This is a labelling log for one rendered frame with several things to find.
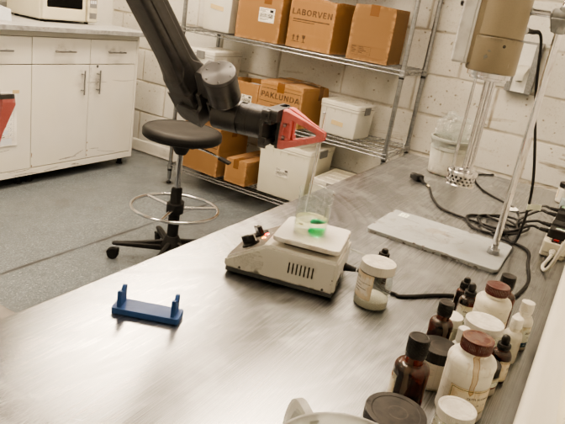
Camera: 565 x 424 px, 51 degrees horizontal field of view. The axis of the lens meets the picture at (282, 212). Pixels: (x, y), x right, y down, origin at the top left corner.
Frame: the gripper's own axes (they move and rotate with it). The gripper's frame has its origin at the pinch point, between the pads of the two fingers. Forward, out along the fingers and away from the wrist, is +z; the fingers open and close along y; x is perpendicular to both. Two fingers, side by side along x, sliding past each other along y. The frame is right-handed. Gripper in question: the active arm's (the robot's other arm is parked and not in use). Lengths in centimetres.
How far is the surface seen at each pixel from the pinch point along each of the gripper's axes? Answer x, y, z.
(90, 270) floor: 101, 100, -119
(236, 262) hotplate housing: 23.6, -6.9, -9.1
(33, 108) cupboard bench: 57, 168, -213
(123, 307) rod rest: 25.0, -29.2, -16.7
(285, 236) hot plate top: 17.3, -5.0, -1.6
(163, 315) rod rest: 25.0, -27.8, -10.8
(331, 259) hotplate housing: 19.1, -4.6, 6.9
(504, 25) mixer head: -22.3, 35.8, 23.2
